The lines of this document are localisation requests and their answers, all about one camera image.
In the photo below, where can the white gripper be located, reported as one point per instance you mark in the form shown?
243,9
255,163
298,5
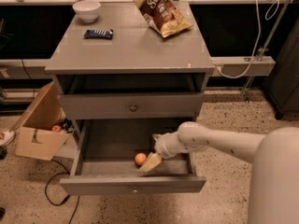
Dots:
163,146

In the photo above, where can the orange fruit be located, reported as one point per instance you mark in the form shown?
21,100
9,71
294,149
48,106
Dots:
140,158

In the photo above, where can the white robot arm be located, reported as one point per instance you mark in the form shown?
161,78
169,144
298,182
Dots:
274,181

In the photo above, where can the open grey lower drawer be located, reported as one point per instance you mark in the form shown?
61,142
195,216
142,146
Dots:
104,162

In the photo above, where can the closed grey upper drawer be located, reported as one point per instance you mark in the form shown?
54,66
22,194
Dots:
131,106

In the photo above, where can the grey drawer cabinet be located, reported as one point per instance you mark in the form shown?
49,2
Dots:
136,60

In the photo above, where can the red apple in box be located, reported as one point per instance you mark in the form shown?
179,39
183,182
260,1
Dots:
56,128

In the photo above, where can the cardboard box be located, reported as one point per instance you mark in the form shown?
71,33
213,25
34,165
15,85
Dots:
36,139

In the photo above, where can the blue snack bar wrapper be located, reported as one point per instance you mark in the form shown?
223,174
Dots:
98,34

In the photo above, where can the brown chips bag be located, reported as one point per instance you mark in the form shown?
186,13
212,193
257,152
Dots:
163,16

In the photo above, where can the white red shoe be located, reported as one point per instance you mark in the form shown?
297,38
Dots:
6,138

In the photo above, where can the white bowl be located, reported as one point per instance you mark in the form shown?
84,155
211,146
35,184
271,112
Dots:
87,10

